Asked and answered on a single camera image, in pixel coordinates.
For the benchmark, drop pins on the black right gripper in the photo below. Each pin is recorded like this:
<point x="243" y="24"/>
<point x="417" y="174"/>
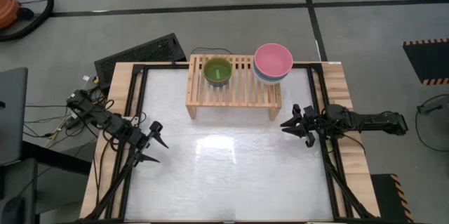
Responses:
<point x="314" y="122"/>

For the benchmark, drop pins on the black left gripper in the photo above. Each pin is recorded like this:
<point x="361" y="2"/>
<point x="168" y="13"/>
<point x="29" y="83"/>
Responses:
<point x="147" y="143"/>

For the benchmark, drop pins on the large grey-blue bowl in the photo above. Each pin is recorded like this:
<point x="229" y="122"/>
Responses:
<point x="261" y="76"/>

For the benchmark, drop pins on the large light pink bowl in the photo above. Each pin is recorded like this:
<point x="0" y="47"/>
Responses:
<point x="273" y="59"/>

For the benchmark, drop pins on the small lime green bowl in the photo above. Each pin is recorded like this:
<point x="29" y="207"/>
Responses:
<point x="217" y="70"/>

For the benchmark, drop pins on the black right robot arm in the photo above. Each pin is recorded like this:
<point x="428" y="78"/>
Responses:
<point x="368" y="122"/>

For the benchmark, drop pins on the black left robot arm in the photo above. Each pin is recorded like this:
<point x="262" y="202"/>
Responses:
<point x="101" y="120"/>

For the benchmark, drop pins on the wooden slatted shelf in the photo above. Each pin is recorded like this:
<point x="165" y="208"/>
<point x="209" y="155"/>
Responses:
<point x="238" y="97"/>

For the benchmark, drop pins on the black hazard-striped floor mat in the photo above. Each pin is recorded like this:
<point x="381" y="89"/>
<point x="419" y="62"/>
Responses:
<point x="387" y="196"/>
<point x="429" y="62"/>

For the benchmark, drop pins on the dark grey side desk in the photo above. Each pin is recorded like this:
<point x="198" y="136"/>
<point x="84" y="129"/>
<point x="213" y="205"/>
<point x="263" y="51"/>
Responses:
<point x="17" y="178"/>

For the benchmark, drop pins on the black computer mouse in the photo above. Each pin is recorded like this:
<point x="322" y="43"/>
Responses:
<point x="14" y="210"/>

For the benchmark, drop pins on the orange vacuum cleaner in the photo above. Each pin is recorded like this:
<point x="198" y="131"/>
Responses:
<point x="7" y="8"/>

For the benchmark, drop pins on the black aluminium table frame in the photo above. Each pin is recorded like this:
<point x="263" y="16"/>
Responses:
<point x="329" y="168"/>

